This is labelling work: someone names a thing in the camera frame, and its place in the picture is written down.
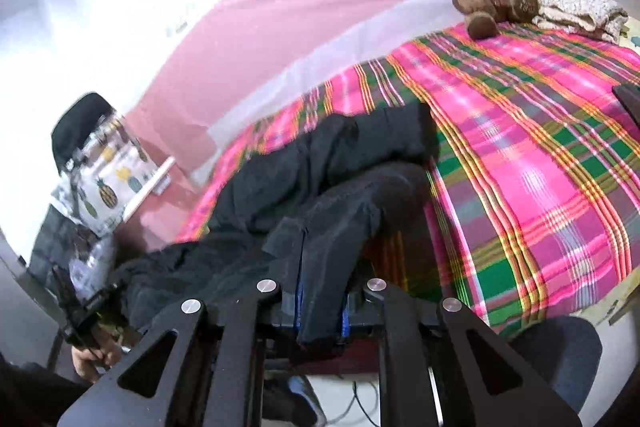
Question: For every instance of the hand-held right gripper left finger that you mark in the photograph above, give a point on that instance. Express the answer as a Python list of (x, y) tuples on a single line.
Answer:
[(298, 309)]

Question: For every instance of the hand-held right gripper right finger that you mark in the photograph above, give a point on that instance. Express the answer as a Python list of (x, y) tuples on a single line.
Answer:
[(346, 319)]

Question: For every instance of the black puffer jacket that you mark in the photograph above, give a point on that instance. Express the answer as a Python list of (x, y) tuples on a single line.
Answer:
[(310, 207)]

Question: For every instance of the person's left forearm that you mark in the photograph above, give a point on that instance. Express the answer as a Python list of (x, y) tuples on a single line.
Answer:
[(35, 392)]

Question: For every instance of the person's left hand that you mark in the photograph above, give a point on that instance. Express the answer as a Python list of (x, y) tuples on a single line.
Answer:
[(90, 363)]

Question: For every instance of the dark quilted cloth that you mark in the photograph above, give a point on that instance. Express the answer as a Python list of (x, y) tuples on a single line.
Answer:
[(52, 247)]

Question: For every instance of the pineapple print cloth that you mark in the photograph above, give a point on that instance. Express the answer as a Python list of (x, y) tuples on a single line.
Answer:
[(110, 177)]

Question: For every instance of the black chair back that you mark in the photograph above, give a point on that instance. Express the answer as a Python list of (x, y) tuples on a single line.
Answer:
[(77, 127)]

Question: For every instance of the white headboard strip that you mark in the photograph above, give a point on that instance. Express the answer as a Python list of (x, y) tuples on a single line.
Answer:
[(320, 72)]

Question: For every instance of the pink plaid blanket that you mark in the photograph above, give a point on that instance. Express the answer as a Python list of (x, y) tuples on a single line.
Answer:
[(525, 157)]

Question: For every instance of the floral folded cloth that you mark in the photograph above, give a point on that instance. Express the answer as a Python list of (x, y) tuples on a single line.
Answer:
[(575, 7)]

